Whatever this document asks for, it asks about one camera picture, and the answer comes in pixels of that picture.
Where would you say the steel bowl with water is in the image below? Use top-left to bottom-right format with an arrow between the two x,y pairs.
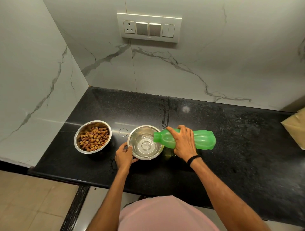
127,125 -> 164,161

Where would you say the person's right hand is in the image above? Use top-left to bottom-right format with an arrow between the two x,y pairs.
166,125 -> 198,163

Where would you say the person's left hand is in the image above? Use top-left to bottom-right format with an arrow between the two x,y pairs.
115,142 -> 139,172

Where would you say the green plastic water bottle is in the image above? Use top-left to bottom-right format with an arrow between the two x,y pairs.
153,129 -> 216,150

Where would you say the pink shirt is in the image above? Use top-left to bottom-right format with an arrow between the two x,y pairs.
118,195 -> 220,231

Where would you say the brown paper bag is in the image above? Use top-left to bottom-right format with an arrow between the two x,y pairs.
281,110 -> 305,150

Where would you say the black wristband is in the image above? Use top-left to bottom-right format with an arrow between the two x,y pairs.
187,155 -> 202,166

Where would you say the person's left forearm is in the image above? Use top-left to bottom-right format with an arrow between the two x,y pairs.
86,167 -> 130,231

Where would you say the pile of brown kibble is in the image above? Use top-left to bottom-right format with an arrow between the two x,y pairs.
80,127 -> 110,152

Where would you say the steel bowl with kibble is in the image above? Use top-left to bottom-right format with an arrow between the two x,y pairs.
74,120 -> 112,154

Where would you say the person's right forearm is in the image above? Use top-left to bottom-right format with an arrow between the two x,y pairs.
189,157 -> 271,231

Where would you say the white wall switch panel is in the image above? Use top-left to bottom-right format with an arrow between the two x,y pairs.
116,13 -> 182,43

